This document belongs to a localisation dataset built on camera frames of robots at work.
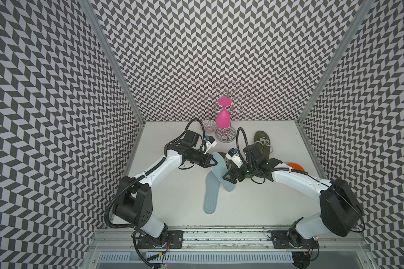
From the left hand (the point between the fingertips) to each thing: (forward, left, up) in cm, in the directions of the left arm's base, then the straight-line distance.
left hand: (215, 164), depth 80 cm
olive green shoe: (-2, -7, +2) cm, 8 cm away
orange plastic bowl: (+6, -46, -12) cm, 48 cm away
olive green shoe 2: (+22, -29, -9) cm, 38 cm away
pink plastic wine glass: (+25, -5, +7) cm, 27 cm away
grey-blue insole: (-1, -3, -3) cm, 4 cm away
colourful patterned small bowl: (+39, +3, -13) cm, 41 cm away
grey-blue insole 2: (-5, +1, -14) cm, 15 cm away
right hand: (-3, -7, -6) cm, 9 cm away
